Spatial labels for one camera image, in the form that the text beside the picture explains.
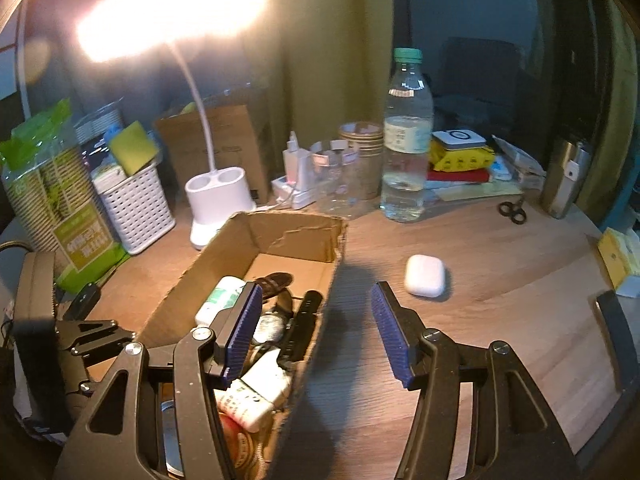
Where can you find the steel tumbler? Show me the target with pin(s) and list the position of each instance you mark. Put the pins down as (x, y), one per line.
(565, 185)

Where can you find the pack of paper cups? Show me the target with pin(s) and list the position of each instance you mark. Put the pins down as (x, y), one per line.
(45, 200)

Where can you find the white power adapter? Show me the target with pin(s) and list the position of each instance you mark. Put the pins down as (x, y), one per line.
(267, 375)

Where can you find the yellow tissue box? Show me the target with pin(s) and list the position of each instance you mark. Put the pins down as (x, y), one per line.
(617, 255)

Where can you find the green label pill bottle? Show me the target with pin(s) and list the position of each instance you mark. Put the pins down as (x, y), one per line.
(217, 302)

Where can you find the jar with gold lid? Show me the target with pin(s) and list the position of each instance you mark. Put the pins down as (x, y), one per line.
(367, 160)

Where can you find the white tissue pack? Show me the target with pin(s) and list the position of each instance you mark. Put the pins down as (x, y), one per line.
(107, 180)

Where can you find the wristwatch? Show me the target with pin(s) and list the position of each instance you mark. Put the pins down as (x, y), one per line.
(270, 330)

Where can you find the white packet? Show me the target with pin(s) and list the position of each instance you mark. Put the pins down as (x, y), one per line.
(517, 160)

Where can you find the patterned glass cup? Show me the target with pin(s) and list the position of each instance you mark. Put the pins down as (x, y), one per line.
(332, 190)

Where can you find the brown cardboard package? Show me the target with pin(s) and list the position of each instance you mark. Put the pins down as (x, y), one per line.
(235, 145)

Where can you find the white power strip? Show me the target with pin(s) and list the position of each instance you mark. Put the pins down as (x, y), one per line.
(300, 197)

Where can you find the white desk lamp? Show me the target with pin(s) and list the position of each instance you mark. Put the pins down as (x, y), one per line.
(217, 195)

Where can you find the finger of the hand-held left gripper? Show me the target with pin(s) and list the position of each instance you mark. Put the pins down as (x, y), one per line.
(95, 340)

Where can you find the yellow green sponge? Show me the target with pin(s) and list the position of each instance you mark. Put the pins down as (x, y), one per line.
(132, 147)

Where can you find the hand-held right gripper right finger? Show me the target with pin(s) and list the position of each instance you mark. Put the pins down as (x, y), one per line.
(392, 340)

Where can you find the cardboard box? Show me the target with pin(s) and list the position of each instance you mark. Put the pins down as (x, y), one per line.
(280, 240)

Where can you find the red tin can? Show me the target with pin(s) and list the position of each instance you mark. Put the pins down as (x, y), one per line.
(240, 450)

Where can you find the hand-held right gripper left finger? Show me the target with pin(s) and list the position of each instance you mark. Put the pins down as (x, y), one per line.
(245, 330)

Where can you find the small white pill bottle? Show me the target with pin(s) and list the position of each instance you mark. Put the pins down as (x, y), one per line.
(245, 407)

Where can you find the black car key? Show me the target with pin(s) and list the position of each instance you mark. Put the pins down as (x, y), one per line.
(84, 300)

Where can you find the black ribbed device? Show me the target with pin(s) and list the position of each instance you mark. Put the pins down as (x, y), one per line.
(302, 325)

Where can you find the clear water bottle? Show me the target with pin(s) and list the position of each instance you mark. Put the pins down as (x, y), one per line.
(406, 160)

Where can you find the white earbud case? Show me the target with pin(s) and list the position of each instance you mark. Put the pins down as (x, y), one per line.
(424, 275)

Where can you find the white plug charger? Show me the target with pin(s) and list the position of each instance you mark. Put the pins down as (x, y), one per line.
(295, 165)

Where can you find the black scissors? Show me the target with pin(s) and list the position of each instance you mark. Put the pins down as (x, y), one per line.
(512, 211)

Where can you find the red book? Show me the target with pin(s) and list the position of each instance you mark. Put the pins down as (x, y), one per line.
(457, 176)

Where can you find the olive curtain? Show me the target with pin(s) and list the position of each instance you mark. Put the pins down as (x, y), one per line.
(620, 110)
(340, 35)

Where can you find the white woven plastic basket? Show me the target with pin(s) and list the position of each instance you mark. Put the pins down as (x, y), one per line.
(137, 210)

